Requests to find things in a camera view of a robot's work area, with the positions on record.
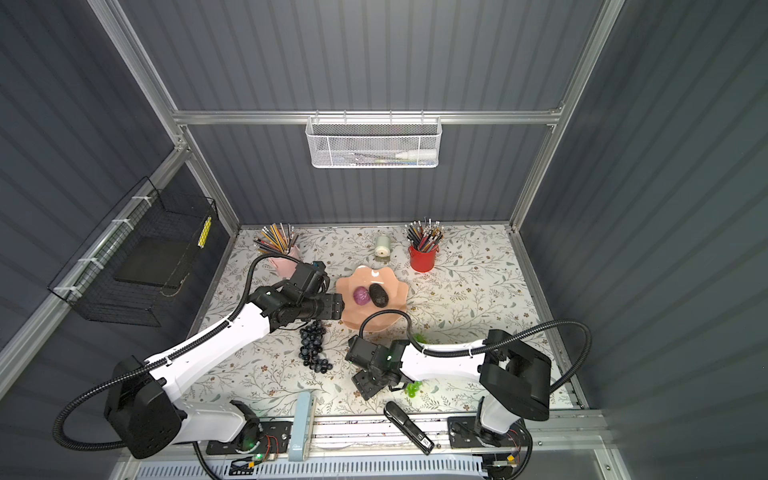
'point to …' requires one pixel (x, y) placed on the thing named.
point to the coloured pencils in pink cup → (277, 238)
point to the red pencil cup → (422, 262)
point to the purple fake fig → (361, 295)
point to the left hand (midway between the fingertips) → (333, 304)
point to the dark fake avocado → (379, 295)
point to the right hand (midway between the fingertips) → (369, 383)
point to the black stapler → (410, 431)
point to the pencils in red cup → (425, 235)
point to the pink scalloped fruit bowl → (363, 276)
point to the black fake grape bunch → (311, 347)
